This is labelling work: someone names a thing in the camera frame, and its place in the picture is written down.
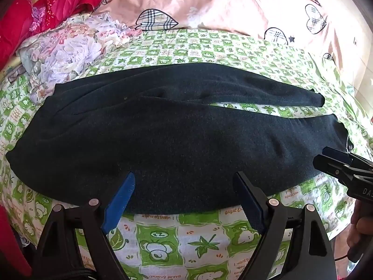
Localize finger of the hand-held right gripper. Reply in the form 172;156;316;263
313;154;362;186
321;147;355;164

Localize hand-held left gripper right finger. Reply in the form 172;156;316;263
233;171;342;280

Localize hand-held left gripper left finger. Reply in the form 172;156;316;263
32;171;136;280

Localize dark blue pants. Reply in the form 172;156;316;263
6;63;350;215

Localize person's right hand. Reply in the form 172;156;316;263
347;201;373;250

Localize green checked cartoon bed sheet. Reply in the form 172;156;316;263
0;29;373;280

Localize red cloth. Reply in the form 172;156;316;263
0;203;33;278

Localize pale floral quilt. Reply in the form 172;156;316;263
16;13;145;104

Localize pink quilt with plaid hearts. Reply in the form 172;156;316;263
93;0;362;100

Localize red floral blanket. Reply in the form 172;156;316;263
0;0;113;73

